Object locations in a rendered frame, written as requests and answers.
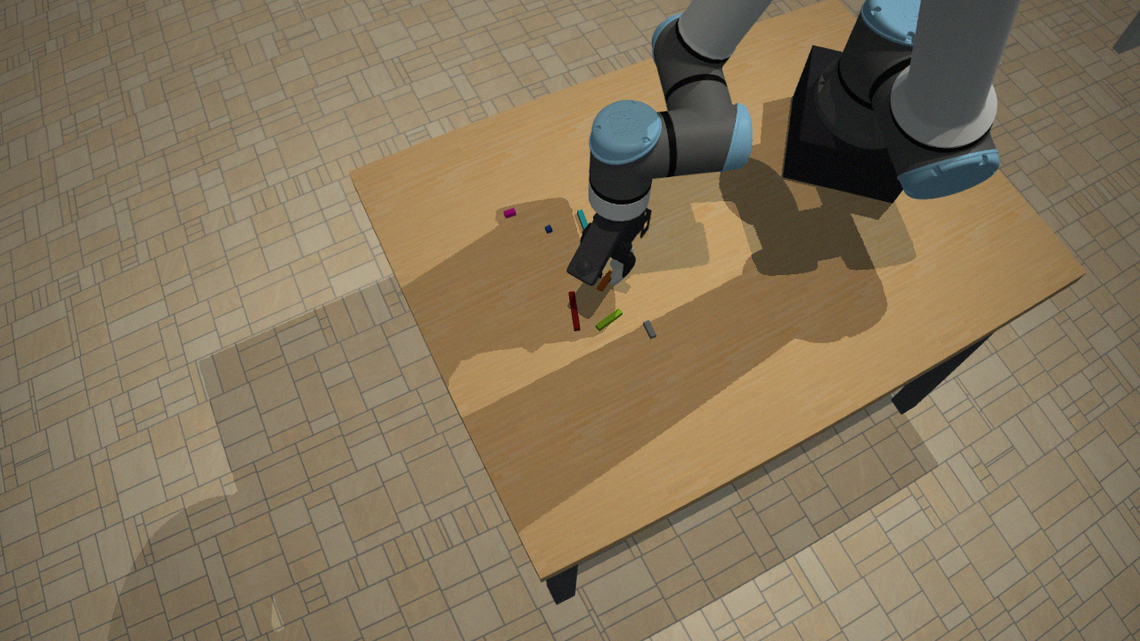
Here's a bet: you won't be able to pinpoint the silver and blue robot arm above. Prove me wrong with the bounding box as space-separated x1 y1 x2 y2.
565 0 1021 286

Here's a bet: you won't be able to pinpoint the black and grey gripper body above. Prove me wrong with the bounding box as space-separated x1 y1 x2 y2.
600 208 652 261

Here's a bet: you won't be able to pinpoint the dark red rod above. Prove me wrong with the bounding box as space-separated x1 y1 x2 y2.
569 291 580 331

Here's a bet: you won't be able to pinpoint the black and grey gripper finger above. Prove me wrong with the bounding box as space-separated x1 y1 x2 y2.
580 228 602 278
609 248 636 286

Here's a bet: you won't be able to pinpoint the green rectangular bar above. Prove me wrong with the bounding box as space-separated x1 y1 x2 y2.
596 308 622 331

